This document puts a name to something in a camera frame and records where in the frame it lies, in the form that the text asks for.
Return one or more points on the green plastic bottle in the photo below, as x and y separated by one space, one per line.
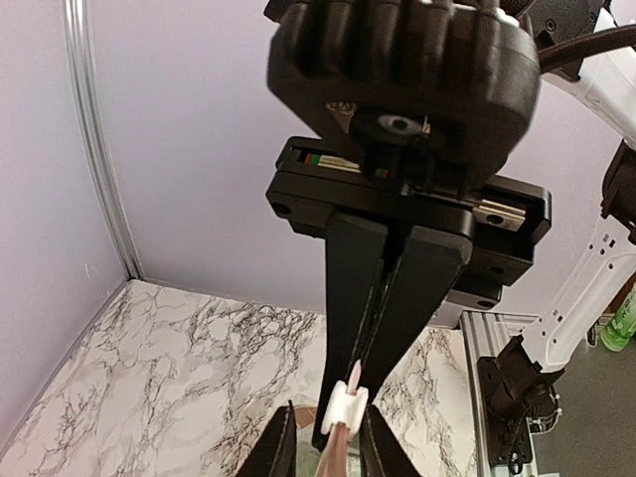
618 332

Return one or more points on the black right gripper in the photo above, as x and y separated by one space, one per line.
416 107

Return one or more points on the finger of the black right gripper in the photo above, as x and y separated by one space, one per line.
426 267
354 264

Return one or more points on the aluminium front frame rail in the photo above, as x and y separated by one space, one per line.
485 334

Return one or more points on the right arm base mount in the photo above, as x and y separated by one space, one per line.
518 397

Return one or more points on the white zipper slider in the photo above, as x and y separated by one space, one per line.
345 408

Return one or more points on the right aluminium corner post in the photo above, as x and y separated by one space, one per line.
83 81

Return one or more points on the clear zip top bag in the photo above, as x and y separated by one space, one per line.
333 460

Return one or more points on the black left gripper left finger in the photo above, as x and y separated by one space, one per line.
274 454

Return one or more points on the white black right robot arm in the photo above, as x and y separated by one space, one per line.
584 52

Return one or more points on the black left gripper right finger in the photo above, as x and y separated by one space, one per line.
381 453

